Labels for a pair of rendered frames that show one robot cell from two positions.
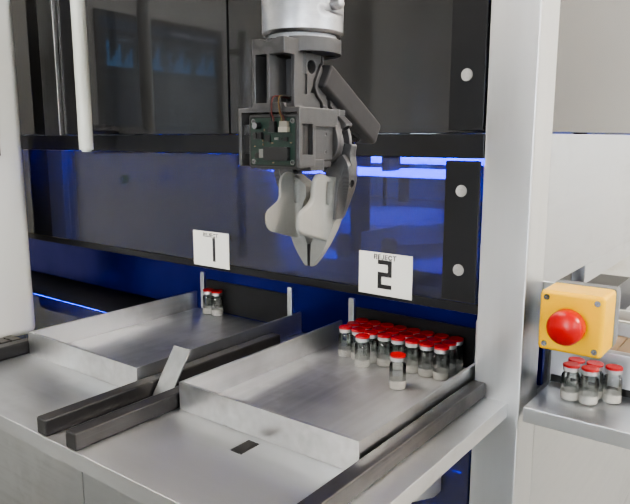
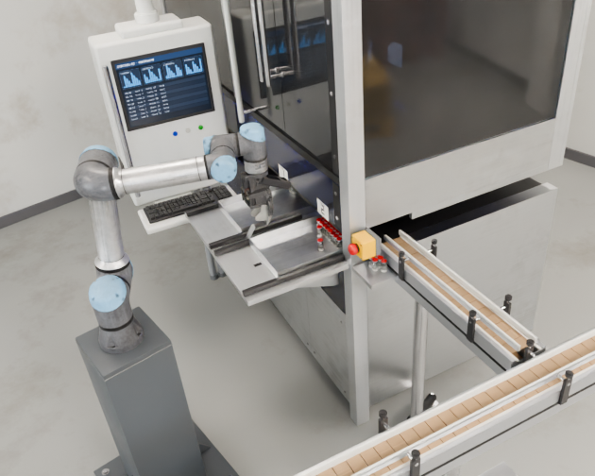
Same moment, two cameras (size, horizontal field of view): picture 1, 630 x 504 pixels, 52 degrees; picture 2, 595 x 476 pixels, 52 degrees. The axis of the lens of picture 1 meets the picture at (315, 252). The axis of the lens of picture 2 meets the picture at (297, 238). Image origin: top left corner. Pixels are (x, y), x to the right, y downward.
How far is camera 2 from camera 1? 1.62 m
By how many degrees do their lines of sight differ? 36
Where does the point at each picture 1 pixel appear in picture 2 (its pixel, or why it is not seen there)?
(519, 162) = (346, 193)
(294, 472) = (263, 276)
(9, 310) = not seen: hidden behind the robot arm
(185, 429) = (246, 254)
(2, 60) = (212, 70)
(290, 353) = (297, 226)
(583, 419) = (364, 276)
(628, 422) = (376, 280)
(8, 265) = not seen: hidden behind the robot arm
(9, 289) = not seen: hidden behind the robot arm
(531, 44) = (346, 158)
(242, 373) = (274, 234)
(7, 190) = (219, 124)
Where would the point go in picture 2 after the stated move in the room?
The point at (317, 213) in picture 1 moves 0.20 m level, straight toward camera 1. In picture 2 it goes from (263, 214) to (232, 246)
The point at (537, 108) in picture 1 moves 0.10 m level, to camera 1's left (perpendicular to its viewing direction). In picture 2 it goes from (348, 178) to (321, 173)
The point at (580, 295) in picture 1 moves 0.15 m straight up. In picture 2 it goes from (358, 240) to (357, 202)
